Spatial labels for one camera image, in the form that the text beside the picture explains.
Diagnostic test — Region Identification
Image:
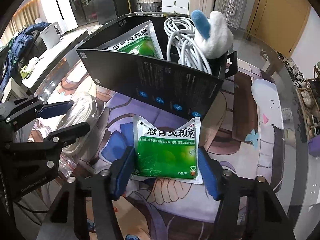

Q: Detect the black cardboard box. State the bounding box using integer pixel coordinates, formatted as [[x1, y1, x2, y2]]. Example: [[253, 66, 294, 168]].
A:
[[76, 14, 238, 119]]

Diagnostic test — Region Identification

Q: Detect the green medicine sachet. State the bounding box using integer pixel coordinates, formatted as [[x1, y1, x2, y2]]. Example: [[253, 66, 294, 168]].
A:
[[133, 115, 203, 184], [96, 20, 163, 59]]

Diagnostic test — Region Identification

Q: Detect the bagged grey white rope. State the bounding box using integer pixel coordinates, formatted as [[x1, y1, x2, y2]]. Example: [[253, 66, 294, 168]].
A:
[[30, 93, 111, 178]]

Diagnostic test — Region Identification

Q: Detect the white grey cable bundle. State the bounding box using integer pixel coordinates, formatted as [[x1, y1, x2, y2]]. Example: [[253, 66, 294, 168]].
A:
[[163, 16, 213, 75]]

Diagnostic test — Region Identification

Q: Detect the silver suitcase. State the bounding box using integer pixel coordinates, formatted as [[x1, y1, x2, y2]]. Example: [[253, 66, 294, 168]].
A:
[[214, 0, 247, 29]]

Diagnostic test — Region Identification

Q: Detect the dark grey refrigerator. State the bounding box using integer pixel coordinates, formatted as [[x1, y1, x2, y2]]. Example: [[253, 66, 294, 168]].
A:
[[86, 0, 131, 26]]

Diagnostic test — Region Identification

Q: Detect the woven laundry basket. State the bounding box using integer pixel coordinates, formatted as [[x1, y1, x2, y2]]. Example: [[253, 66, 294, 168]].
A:
[[138, 0, 162, 12]]

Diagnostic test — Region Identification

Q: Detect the wooden door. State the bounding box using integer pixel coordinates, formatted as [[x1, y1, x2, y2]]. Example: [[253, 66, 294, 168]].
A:
[[247, 0, 311, 56]]

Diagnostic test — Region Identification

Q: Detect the white electric kettle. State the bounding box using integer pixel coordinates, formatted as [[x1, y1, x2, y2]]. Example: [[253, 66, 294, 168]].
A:
[[40, 22, 62, 50]]

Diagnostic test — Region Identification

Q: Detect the wooden shoe rack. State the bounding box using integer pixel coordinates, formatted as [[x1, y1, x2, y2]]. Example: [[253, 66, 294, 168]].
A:
[[295, 62, 319, 139]]

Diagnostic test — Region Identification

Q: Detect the white plush toy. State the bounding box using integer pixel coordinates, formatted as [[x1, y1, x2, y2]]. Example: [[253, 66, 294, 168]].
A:
[[191, 10, 234, 59]]

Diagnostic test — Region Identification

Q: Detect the purple fabric bag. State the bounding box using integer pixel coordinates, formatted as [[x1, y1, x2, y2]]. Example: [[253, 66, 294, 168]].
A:
[[308, 135, 320, 158]]

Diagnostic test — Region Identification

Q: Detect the blue puffer jacket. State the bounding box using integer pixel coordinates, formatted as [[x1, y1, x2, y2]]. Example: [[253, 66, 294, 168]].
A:
[[1, 22, 50, 92]]

